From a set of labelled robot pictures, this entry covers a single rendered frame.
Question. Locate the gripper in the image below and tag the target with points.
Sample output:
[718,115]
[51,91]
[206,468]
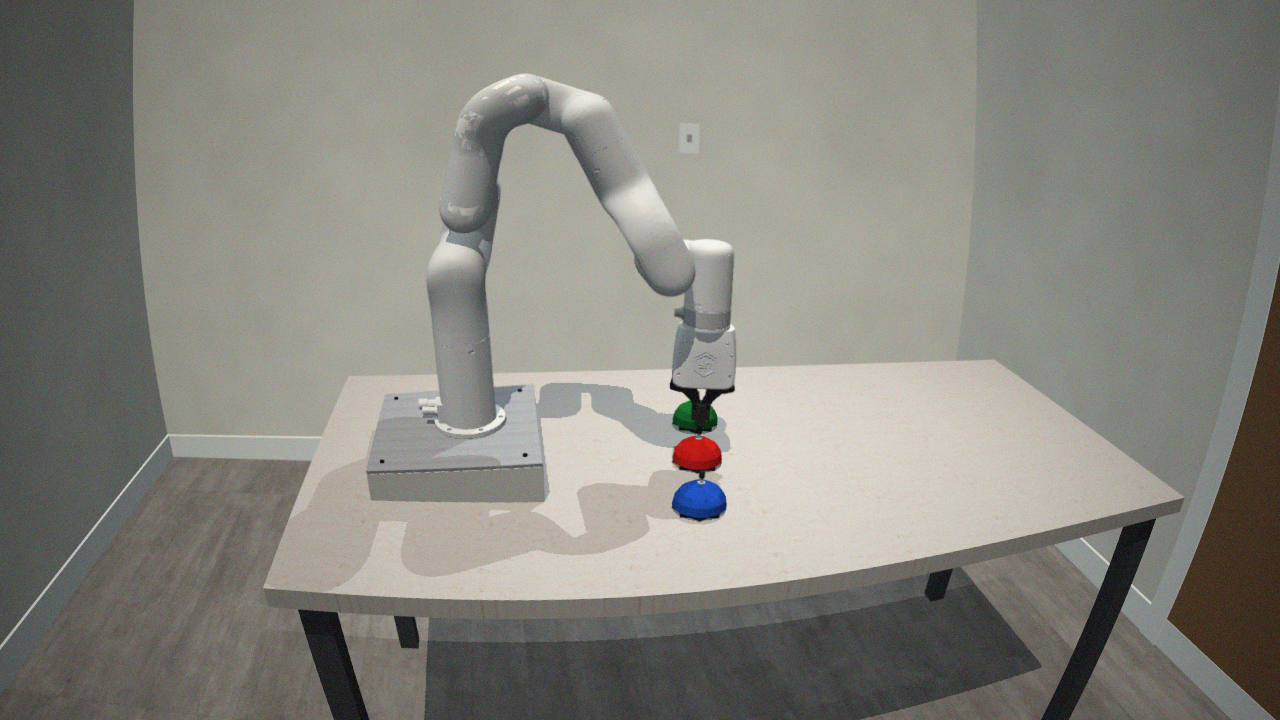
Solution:
[702,359]

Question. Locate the red dome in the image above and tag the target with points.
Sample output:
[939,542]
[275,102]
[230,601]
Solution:
[697,452]

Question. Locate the green dome bell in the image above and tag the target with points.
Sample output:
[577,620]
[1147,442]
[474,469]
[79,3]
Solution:
[682,418]

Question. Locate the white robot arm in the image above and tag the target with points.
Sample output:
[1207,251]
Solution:
[456,271]

